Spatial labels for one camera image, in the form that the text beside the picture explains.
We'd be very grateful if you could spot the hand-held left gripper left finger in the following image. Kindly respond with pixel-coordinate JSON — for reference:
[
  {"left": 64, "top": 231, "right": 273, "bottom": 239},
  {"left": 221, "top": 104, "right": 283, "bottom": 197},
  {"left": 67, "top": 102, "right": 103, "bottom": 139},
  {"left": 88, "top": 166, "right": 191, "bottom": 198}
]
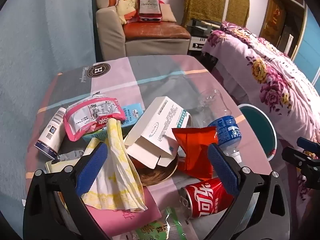
[{"left": 22, "top": 142, "right": 108, "bottom": 240}]

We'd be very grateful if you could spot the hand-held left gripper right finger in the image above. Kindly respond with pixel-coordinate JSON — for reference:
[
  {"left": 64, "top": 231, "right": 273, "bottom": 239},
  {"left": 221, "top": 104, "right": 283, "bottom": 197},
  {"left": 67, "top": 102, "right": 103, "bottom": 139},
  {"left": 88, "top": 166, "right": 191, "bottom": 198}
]
[{"left": 207, "top": 143, "right": 292, "bottom": 240}]

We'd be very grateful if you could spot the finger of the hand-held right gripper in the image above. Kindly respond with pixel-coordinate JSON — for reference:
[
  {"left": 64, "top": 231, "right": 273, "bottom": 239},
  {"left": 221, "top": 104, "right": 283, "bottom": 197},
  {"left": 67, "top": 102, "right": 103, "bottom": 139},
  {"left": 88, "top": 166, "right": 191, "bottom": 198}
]
[
  {"left": 297, "top": 137, "right": 320, "bottom": 153},
  {"left": 281, "top": 146, "right": 320, "bottom": 189}
]

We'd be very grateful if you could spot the white paper napkin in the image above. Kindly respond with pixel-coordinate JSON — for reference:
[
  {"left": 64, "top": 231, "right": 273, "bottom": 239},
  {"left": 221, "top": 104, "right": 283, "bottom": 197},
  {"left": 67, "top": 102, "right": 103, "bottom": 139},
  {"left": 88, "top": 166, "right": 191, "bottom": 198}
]
[{"left": 81, "top": 119, "right": 148, "bottom": 212}]

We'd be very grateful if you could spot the red snack packet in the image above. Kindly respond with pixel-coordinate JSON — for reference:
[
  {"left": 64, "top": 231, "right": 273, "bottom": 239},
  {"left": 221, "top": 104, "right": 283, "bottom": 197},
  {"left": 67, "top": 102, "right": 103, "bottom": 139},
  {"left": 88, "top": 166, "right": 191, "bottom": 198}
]
[{"left": 171, "top": 126, "right": 218, "bottom": 180}]

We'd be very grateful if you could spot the red soda can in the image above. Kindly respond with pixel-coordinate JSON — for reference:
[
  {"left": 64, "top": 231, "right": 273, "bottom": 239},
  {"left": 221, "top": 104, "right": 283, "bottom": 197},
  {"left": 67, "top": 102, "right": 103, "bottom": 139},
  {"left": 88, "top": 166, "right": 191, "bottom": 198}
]
[{"left": 179, "top": 177, "right": 235, "bottom": 219}]

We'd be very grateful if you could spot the clear bottle with blue label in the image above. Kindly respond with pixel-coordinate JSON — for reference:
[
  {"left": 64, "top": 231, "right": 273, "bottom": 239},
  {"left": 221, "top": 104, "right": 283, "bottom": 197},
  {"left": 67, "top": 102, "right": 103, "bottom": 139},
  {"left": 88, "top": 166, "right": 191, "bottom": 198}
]
[{"left": 197, "top": 89, "right": 243, "bottom": 165}]

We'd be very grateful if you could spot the white tube bottle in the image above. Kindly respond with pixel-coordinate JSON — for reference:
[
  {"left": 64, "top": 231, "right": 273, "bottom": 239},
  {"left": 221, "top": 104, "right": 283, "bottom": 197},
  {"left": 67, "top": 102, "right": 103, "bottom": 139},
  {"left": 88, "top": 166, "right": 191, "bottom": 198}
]
[{"left": 34, "top": 107, "right": 67, "bottom": 160}]

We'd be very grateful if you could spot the teal trash bin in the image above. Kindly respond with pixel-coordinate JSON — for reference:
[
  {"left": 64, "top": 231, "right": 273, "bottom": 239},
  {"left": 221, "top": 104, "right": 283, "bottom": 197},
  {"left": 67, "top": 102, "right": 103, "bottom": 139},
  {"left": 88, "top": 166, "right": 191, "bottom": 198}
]
[{"left": 237, "top": 104, "right": 277, "bottom": 162}]

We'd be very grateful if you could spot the light blue milk carton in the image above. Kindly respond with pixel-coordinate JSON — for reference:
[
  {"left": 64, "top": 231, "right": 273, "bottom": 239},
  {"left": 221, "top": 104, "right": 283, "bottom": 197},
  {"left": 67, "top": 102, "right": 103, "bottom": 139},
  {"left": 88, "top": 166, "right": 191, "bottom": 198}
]
[{"left": 82, "top": 102, "right": 145, "bottom": 143}]

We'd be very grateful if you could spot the white cardboard box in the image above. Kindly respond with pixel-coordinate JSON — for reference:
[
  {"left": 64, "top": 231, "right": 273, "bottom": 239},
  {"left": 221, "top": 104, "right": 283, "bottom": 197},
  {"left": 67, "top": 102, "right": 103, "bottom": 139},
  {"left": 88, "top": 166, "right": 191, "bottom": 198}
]
[{"left": 124, "top": 96, "right": 192, "bottom": 169}]

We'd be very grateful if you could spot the crumpled grey foil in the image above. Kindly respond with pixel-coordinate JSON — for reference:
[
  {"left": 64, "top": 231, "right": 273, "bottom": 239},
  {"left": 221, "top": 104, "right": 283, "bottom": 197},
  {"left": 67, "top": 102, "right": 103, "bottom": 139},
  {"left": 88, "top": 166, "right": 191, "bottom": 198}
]
[{"left": 57, "top": 150, "right": 84, "bottom": 162}]

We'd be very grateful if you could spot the pink snack packet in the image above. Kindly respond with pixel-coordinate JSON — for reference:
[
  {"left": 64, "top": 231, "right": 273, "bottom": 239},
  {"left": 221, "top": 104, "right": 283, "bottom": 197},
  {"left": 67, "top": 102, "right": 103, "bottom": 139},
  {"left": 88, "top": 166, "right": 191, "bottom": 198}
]
[{"left": 63, "top": 93, "right": 127, "bottom": 142}]

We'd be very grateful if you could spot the pink booklet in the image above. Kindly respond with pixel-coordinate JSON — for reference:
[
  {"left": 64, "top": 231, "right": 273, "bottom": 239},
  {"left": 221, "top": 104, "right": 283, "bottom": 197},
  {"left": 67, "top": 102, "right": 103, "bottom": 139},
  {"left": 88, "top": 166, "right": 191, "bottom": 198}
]
[{"left": 92, "top": 187, "right": 162, "bottom": 240}]

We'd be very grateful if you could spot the pink floral bed blanket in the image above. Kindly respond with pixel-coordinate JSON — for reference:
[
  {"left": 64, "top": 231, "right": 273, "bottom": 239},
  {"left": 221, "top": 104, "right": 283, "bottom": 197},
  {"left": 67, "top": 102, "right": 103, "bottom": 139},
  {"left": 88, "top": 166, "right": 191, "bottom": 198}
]
[{"left": 201, "top": 21, "right": 320, "bottom": 205}]

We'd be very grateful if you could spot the green and white packet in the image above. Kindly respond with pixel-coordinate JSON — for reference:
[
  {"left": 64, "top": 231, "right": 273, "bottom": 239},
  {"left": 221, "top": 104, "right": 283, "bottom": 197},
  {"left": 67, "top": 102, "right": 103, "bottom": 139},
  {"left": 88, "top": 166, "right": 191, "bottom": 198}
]
[{"left": 130, "top": 206, "right": 188, "bottom": 240}]

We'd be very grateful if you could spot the blue wardrobe door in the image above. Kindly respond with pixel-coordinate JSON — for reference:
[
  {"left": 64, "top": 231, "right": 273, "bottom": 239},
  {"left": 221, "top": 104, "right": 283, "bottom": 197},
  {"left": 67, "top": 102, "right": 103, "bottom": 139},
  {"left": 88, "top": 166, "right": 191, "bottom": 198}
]
[{"left": 291, "top": 7, "right": 320, "bottom": 80}]

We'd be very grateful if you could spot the brown wooden door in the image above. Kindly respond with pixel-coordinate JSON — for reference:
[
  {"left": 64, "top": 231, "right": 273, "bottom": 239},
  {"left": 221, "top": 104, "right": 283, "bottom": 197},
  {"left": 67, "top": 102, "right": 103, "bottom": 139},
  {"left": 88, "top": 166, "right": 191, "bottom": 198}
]
[{"left": 259, "top": 0, "right": 308, "bottom": 58}]

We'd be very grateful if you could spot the black stereo unit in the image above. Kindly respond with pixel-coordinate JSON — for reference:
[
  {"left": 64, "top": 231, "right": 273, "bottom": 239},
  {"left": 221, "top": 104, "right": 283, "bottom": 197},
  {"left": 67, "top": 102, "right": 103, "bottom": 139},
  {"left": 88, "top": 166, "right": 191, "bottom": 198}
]
[{"left": 186, "top": 19, "right": 223, "bottom": 55}]

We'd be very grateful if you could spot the beige and orange sofa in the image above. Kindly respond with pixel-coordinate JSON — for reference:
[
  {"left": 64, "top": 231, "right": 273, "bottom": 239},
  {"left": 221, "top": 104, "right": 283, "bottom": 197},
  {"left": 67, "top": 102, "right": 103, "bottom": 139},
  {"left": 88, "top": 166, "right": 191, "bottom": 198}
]
[{"left": 95, "top": 0, "right": 192, "bottom": 62}]

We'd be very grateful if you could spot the pale yellow cushion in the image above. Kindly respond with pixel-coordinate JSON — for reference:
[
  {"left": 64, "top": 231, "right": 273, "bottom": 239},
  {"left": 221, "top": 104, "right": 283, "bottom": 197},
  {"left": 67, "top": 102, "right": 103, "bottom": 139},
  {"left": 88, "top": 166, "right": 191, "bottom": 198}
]
[{"left": 115, "top": 0, "right": 139, "bottom": 25}]

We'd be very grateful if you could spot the beige pillow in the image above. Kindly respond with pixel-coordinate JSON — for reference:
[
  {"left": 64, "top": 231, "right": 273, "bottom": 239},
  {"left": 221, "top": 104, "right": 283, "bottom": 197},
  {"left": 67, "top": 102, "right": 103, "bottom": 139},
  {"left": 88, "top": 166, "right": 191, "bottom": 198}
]
[{"left": 159, "top": 4, "right": 177, "bottom": 22}]

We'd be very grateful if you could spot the gold patterned cloth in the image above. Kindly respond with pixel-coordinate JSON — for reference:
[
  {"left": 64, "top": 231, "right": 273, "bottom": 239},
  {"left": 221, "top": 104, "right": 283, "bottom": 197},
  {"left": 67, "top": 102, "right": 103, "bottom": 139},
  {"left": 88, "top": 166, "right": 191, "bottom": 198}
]
[{"left": 182, "top": 0, "right": 250, "bottom": 28}]

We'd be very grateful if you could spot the red Hennessy bag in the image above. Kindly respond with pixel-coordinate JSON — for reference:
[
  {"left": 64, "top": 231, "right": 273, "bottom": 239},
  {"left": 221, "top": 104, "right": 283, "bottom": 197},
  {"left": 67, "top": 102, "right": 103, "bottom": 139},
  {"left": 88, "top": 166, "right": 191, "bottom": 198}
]
[{"left": 137, "top": 0, "right": 163, "bottom": 23}]

